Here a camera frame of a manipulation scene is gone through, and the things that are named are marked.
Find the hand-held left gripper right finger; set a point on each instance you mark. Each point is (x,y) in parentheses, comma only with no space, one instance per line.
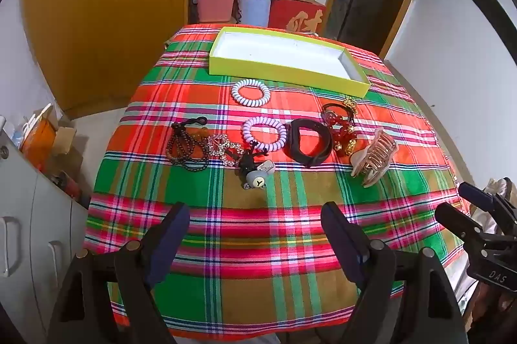
(333,225)

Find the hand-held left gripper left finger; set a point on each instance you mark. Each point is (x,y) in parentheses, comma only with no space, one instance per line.
(179,225)

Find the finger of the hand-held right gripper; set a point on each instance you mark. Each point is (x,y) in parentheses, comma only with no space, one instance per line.
(474,193)
(454,217)

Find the beige hair claw clip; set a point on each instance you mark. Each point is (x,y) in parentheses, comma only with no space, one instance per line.
(375,158)

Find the rhinestone hair clip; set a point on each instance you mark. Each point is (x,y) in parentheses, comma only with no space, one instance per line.
(222,144)

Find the yellow-green cardboard tray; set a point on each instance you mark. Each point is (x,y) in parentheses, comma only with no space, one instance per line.
(278,49)

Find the plaid tablecloth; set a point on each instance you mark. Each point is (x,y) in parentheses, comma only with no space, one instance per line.
(250,231)

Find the black wristband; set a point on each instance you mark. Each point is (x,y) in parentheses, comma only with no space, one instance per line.
(323,144)

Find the red tool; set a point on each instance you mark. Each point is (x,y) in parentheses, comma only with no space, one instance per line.
(68,184)

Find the small cardboard box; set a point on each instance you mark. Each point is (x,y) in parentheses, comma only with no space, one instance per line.
(64,138)

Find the grey cabinet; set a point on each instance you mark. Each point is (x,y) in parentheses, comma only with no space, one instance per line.
(28,231)

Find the orange bag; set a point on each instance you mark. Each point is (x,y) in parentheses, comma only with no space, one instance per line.
(38,140)

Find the red cardboard box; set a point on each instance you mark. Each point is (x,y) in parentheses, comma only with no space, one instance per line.
(297,17)

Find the pink plastic bin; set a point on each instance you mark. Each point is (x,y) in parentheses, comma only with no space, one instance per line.
(214,3)

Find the wooden wardrobe door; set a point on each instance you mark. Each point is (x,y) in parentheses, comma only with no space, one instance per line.
(105,13)

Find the pale blue bucket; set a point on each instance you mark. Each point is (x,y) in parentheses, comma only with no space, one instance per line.
(253,9)

